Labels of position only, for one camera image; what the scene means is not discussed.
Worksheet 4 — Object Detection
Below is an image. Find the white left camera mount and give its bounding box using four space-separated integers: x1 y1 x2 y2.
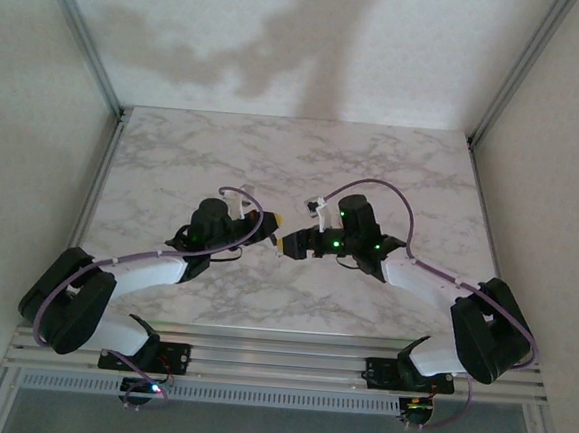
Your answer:
221 193 252 220

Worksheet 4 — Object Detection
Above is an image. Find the aluminium side rail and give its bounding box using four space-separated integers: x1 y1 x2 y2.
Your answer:
451 138 536 359
64 107 133 264

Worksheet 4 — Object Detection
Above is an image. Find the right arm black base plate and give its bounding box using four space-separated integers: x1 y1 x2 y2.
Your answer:
363 355 457 397

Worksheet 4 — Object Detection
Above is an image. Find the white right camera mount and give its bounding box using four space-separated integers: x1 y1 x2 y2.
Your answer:
316 198 335 231

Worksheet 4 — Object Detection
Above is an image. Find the black controller board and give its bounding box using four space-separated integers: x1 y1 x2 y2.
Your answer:
119 376 167 404
400 395 438 426

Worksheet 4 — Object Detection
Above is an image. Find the aluminium frame post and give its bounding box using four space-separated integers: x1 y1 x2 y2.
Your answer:
467 0 579 155
24 0 135 120

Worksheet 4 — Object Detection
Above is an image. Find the aluminium rail beam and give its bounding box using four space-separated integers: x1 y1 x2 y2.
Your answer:
4 308 554 411

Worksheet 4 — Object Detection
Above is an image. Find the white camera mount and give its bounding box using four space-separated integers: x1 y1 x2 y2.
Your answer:
316 198 335 231
221 193 252 220

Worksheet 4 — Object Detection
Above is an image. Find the slotted grey cable duct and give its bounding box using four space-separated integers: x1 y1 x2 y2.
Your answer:
19 368 403 420

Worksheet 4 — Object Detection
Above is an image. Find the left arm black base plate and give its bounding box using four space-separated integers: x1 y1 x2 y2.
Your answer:
97 336 194 376

